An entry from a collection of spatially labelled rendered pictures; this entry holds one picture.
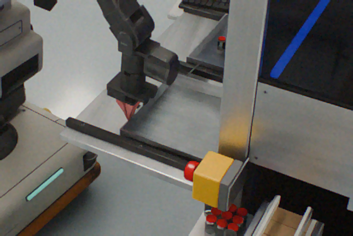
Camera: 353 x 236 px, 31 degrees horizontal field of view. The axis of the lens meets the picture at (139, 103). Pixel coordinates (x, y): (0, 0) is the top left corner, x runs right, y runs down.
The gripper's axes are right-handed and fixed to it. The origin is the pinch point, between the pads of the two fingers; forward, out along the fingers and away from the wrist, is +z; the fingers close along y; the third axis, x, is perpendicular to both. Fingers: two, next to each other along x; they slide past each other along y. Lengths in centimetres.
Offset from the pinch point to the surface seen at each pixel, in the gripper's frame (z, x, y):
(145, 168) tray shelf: 2.7, -10.4, 10.2
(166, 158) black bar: 0.2, -7.5, 13.7
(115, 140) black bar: 1.7, -7.5, 0.5
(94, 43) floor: 99, 142, -98
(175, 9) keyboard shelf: 12, 68, -21
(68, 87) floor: 98, 102, -88
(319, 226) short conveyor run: -6, -13, 49
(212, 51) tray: 2.4, 38.9, 4.2
